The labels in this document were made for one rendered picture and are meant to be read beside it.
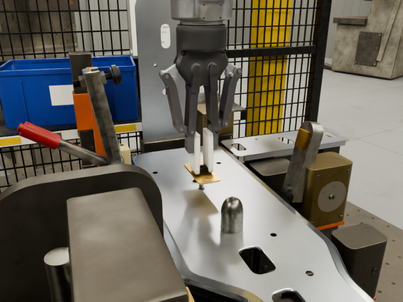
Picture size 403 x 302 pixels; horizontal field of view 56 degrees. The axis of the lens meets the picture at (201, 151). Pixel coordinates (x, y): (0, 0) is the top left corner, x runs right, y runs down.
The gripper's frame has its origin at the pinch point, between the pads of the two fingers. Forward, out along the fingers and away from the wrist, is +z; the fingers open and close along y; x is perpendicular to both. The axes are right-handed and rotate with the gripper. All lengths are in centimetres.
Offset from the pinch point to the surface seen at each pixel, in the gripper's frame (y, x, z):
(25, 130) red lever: -25.8, -1.1, -7.0
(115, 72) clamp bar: -13.2, -1.4, -14.1
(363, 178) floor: 189, 149, 106
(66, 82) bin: -19.3, 35.5, -5.8
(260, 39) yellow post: 43, 60, -11
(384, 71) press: 489, 436, 91
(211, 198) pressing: 0.3, -4.0, 7.0
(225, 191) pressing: 3.4, -2.5, 7.0
